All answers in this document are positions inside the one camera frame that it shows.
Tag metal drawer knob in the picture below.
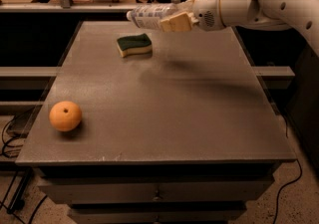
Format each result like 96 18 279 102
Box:
153 190 162 202

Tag grey cabinet with drawers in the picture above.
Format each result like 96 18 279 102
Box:
18 22 294 224

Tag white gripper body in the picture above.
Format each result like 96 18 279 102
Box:
192 0 225 31

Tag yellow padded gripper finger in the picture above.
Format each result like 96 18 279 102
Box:
176 0 197 12
159 12 198 32

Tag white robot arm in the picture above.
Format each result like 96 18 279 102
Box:
159 0 319 55

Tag black cable on right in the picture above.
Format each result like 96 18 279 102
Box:
271 114 303 224

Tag green and yellow sponge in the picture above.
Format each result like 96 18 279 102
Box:
117 34 153 57

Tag black cables on left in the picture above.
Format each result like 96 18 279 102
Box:
0 108 48 224

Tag orange fruit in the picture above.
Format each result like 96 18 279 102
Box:
49 101 82 132

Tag clear plastic water bottle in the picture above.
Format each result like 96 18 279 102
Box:
127 3 177 30

